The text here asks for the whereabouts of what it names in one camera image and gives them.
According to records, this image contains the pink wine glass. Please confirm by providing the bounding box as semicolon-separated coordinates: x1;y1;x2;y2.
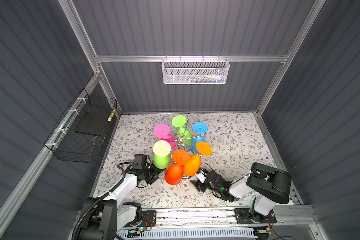
154;124;177;151

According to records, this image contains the green wine glass back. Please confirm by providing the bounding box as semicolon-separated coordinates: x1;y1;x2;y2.
172;115;192;146

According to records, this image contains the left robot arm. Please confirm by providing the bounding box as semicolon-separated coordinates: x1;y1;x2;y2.
71;162;162;240

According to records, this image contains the blue wine glass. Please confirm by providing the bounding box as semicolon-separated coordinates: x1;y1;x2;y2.
191;122;208;154

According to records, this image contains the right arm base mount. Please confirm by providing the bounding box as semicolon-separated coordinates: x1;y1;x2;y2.
234;208;277;225

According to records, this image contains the yellow-green wine glass front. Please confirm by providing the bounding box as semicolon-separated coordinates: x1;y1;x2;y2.
153;141;172;170

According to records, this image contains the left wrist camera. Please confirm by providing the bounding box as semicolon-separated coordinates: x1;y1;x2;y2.
131;154;148;170

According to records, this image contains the orange wine glass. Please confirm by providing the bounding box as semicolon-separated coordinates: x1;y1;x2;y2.
184;141;212;177

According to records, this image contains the white perforated cable tray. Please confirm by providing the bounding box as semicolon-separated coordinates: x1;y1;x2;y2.
117;227;258;240

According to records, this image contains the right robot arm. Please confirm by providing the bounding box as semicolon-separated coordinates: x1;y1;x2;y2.
191;163;292;223

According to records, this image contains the chrome wine glass rack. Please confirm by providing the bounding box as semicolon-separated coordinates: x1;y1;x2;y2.
170;125;205;179

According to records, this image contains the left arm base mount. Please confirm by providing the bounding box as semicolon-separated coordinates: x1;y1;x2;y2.
126;210;157;228

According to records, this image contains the white wire wall basket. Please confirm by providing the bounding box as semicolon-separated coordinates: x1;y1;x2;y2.
161;58;230;85

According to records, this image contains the yellow marker in basket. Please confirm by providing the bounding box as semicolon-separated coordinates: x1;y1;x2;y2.
108;109;116;122

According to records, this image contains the red wine glass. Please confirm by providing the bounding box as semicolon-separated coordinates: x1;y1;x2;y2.
165;150;191;185

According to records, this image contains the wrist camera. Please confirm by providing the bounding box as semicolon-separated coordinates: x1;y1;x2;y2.
196;169;207;184
131;154;148;170

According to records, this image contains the black wire wall basket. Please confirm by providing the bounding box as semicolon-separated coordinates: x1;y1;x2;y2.
45;90;118;164

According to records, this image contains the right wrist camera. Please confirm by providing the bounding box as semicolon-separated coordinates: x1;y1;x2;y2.
196;169;207;184

